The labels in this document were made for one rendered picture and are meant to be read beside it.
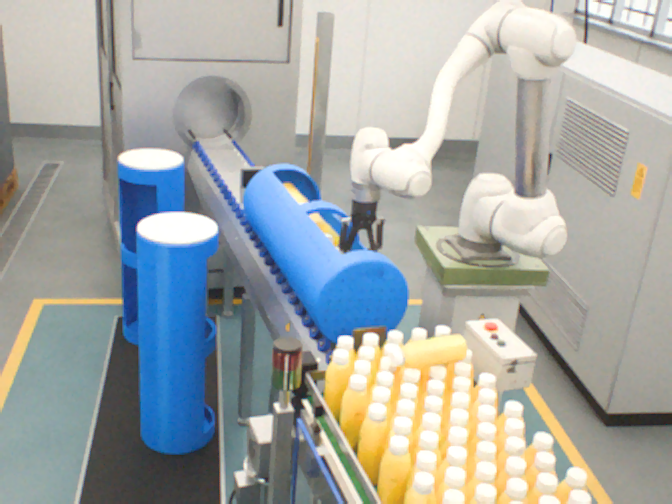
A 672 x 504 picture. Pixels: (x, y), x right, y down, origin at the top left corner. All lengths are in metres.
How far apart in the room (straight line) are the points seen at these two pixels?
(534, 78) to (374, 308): 0.79
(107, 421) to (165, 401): 0.41
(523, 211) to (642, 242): 1.16
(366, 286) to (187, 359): 0.95
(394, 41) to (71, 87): 2.89
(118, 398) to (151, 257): 0.91
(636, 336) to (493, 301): 1.15
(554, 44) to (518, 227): 0.58
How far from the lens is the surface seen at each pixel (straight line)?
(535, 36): 2.30
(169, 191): 3.54
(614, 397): 3.89
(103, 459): 3.19
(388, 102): 7.56
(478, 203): 2.65
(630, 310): 3.68
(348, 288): 2.19
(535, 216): 2.51
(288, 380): 1.70
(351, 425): 1.94
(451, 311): 2.71
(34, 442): 3.57
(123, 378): 3.64
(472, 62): 2.40
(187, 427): 3.11
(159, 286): 2.81
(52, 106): 7.52
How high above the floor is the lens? 2.11
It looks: 24 degrees down
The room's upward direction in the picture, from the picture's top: 5 degrees clockwise
